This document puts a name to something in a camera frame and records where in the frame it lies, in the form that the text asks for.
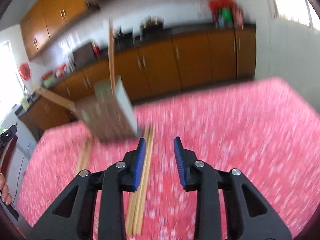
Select upper kitchen cabinets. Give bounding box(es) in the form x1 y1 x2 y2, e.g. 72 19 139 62
20 0 89 60

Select dark cutting board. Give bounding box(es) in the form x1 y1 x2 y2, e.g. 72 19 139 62
72 42 96 67

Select wooden chopstick gripper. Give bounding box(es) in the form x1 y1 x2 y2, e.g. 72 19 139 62
132 125 155 236

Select grey perforated utensil holder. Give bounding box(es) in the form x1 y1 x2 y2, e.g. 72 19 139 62
73 76 142 142

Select green bottle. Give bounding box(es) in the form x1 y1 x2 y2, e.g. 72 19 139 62
219 8 233 28

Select red hanging plastic bag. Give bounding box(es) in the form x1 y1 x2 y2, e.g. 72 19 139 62
18 63 31 81

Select lower kitchen cabinets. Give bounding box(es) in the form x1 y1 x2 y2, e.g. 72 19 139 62
16 23 256 133

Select person's left hand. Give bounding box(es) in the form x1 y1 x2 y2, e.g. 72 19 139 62
0 173 12 205

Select kitchen cabinets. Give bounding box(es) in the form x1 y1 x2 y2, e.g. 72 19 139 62
16 23 256 133
20 0 89 60

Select wooden chopstick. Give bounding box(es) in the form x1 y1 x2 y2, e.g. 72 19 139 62
125 127 151 234
75 138 94 175

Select leaning chopstick in holder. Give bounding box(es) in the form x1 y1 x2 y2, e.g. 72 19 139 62
33 85 76 112

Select pink floral tablecloth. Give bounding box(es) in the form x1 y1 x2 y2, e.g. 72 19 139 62
15 78 319 239

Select red bag over bottles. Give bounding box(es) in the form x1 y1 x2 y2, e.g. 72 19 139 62
208 0 236 12

